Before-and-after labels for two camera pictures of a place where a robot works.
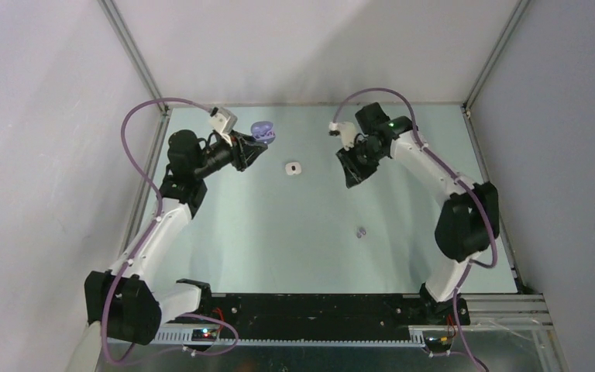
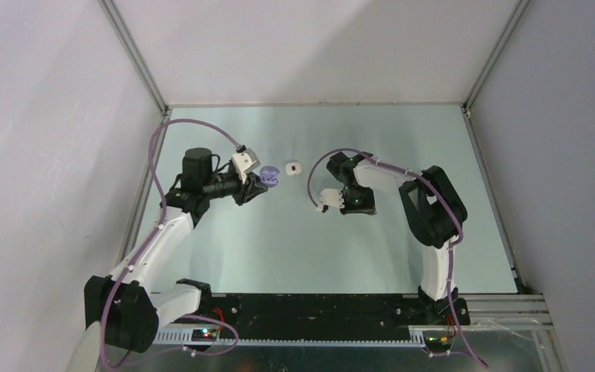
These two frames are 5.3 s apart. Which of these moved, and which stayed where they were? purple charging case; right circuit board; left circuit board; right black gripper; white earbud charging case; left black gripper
Moved: right black gripper; purple charging case; left black gripper
Stayed: right circuit board; left circuit board; white earbud charging case
